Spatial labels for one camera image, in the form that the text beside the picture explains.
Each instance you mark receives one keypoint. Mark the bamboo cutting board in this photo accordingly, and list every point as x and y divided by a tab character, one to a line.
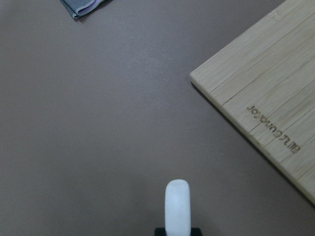
264	83

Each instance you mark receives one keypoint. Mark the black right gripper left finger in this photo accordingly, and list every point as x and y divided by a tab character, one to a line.
159	232

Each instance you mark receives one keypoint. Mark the folded grey cloth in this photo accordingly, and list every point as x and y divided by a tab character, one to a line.
80	8

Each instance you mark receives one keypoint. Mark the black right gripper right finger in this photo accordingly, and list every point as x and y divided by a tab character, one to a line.
196	232

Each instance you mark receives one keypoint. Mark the white ceramic spoon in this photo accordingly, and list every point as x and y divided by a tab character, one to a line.
177	208

